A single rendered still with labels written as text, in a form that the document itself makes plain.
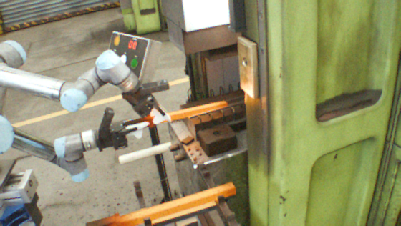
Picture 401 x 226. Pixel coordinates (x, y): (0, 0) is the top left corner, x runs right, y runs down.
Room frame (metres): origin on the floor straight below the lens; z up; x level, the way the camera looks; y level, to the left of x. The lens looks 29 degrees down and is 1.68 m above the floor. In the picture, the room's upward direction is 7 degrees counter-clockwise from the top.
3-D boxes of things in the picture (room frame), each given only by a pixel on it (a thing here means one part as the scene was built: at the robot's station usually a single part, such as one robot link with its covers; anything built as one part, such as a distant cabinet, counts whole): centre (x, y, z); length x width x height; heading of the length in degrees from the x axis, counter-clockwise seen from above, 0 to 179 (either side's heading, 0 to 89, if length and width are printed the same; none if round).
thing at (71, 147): (1.07, 0.50, 1.00); 0.11 x 0.08 x 0.09; 107
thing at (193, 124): (1.28, -0.14, 0.96); 0.42 x 0.20 x 0.09; 107
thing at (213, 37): (1.28, -0.14, 1.32); 0.42 x 0.20 x 0.10; 107
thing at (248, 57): (0.96, -0.16, 1.27); 0.09 x 0.02 x 0.17; 17
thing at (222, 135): (1.07, -0.05, 0.95); 0.12 x 0.08 x 0.06; 107
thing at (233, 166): (1.23, -0.17, 0.69); 0.56 x 0.38 x 0.45; 107
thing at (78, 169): (1.08, 0.52, 0.90); 0.11 x 0.08 x 0.11; 50
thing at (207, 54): (1.27, -0.19, 1.24); 0.30 x 0.07 x 0.06; 107
